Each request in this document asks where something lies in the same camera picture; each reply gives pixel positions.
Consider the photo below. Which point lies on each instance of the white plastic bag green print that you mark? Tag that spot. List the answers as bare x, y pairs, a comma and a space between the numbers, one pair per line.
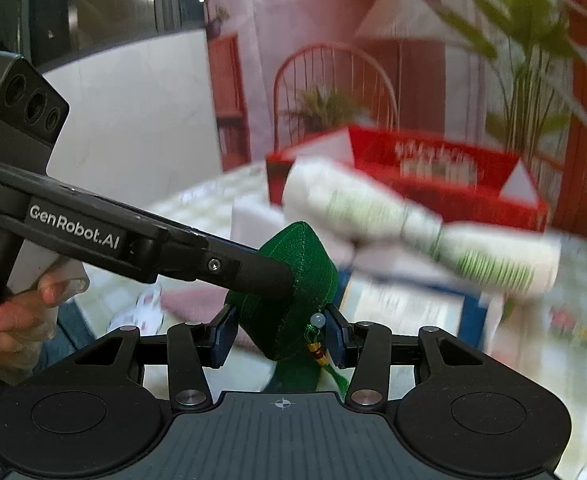
363, 200

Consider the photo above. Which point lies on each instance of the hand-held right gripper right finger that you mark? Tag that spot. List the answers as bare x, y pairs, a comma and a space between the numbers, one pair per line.
335, 340

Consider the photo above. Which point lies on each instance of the wall poster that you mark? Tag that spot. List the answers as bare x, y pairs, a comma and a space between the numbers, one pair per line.
323, 10

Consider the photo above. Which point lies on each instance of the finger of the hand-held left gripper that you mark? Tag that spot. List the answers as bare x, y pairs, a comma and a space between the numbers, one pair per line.
253, 270

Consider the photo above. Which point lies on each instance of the red strawberry cardboard box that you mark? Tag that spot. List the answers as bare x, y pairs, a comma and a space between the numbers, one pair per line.
473, 200

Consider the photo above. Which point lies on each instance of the white mesh cloth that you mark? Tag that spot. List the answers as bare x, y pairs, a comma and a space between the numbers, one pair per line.
253, 215

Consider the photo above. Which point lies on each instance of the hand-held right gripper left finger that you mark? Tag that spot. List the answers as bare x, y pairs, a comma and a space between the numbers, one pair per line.
226, 332

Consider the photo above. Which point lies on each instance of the green knitted pouch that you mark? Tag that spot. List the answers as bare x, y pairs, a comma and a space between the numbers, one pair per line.
279, 326

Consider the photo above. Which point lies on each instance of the person's left hand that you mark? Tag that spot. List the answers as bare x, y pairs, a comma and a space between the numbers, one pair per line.
8, 325

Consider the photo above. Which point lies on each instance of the dark window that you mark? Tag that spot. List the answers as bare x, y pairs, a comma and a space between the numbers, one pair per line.
98, 0

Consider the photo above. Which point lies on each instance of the dark blue snack packet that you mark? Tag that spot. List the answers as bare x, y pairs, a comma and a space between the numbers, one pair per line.
403, 310

